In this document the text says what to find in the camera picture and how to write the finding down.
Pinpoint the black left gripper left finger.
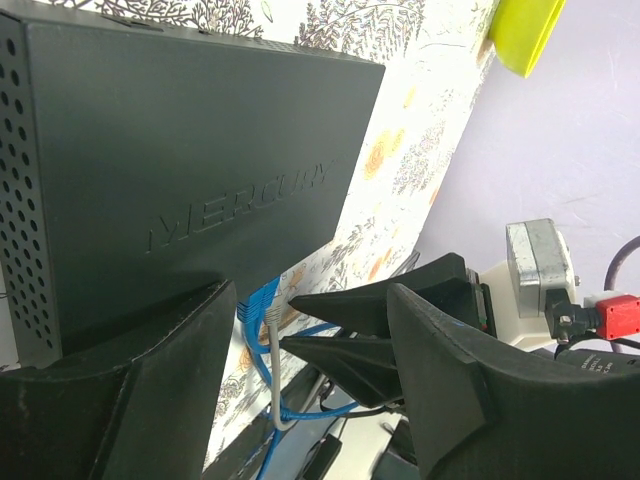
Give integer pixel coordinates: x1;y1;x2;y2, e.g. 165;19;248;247
1;281;236;479

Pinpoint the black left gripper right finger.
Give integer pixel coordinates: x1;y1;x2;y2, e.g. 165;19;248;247
387;284;639;479

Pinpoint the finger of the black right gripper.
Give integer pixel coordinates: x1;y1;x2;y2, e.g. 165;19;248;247
280;336;404;408

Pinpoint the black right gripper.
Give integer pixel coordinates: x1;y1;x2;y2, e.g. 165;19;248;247
289;252;640;374

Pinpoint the grey ethernet cable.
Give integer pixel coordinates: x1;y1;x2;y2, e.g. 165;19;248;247
263;294;321;432

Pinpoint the blue ethernet cable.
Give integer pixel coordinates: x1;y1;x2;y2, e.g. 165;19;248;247
244;279;371;426
234;275;361;480

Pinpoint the black network switch box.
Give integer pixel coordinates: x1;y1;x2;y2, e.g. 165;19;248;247
1;1;385;368

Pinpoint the lime green bowl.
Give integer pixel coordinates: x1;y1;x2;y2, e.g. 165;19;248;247
488;0;566;78

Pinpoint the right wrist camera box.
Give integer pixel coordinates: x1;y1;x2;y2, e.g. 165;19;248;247
506;218;576;318

